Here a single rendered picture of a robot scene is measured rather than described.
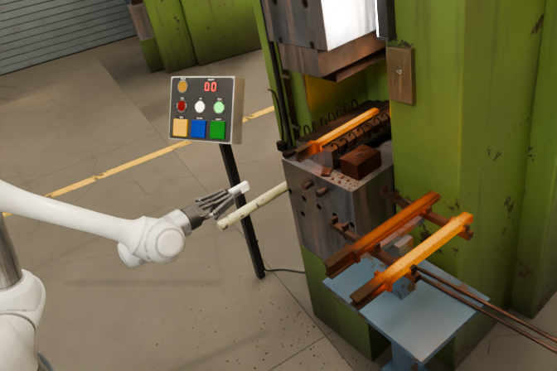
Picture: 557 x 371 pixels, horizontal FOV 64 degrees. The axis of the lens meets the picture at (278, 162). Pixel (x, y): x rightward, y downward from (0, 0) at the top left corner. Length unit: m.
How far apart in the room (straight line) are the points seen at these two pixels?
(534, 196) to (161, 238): 1.39
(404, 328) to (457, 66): 0.74
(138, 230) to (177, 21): 5.31
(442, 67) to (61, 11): 8.40
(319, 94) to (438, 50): 0.66
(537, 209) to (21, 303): 1.86
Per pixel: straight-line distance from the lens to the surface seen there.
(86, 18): 9.34
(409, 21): 1.36
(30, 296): 1.74
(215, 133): 1.89
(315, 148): 1.62
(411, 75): 1.38
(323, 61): 1.47
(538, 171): 1.89
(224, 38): 6.42
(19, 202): 1.33
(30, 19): 9.28
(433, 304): 1.44
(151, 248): 1.16
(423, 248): 1.21
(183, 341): 2.44
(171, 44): 6.39
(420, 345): 1.35
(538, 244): 2.08
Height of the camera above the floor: 1.79
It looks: 30 degrees down
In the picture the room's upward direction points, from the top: 12 degrees counter-clockwise
